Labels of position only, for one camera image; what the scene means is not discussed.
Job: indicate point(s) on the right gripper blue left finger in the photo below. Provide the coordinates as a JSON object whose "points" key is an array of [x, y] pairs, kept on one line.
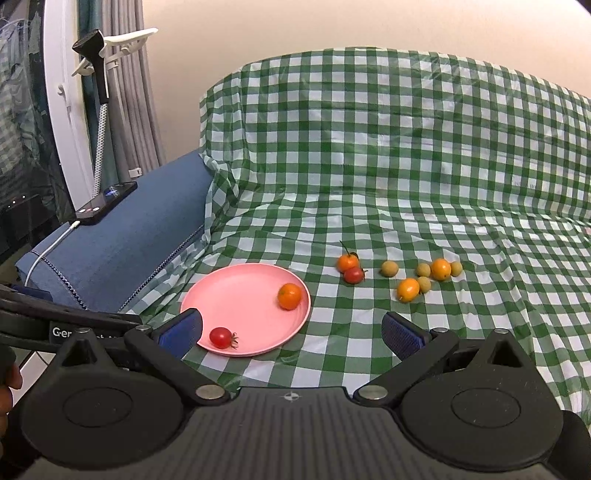
{"points": [[160, 352]]}

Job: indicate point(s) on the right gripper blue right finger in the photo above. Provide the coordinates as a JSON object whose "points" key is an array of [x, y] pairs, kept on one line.
{"points": [[422, 353]]}

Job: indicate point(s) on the yellow orange kumquat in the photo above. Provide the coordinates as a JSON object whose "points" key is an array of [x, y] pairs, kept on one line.
{"points": [[408, 290]]}

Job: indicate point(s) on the green longan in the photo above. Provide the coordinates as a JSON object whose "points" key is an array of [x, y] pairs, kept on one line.
{"points": [[423, 270], [425, 284], [456, 268]]}

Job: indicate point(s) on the small round orange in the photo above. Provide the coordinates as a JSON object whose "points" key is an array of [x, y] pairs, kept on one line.
{"points": [[441, 270]]}

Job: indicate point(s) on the green longan fruit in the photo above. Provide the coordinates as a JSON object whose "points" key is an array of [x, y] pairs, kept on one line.
{"points": [[389, 269]]}

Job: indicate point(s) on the red cherry tomato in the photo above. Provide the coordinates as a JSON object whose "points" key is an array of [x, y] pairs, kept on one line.
{"points": [[222, 338], [354, 275]]}

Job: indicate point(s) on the orange with stem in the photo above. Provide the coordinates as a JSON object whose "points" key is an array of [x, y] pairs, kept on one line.
{"points": [[348, 261]]}

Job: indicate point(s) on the person's hand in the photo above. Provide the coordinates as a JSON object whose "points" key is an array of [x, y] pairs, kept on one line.
{"points": [[12, 381]]}

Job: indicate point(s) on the red cherry tomato on plate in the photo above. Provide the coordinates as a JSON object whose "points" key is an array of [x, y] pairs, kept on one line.
{"points": [[222, 338]]}

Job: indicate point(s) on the pink round plate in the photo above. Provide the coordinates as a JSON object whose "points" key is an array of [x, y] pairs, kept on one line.
{"points": [[242, 298]]}

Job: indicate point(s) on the orange on plate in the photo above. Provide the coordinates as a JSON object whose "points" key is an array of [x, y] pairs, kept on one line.
{"points": [[289, 296]]}

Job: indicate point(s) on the black smartphone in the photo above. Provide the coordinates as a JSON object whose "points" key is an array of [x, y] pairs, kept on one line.
{"points": [[98, 207]]}

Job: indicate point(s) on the green white checkered cloth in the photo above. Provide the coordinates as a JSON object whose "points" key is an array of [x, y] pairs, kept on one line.
{"points": [[401, 156]]}

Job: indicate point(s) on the grey curtain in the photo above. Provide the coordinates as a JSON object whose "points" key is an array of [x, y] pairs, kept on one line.
{"points": [[132, 137]]}

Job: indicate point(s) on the phone holder stand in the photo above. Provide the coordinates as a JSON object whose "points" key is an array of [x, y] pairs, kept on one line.
{"points": [[97, 51]]}

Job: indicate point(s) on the white door frame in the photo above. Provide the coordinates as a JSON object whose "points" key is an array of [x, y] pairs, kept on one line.
{"points": [[65, 98]]}

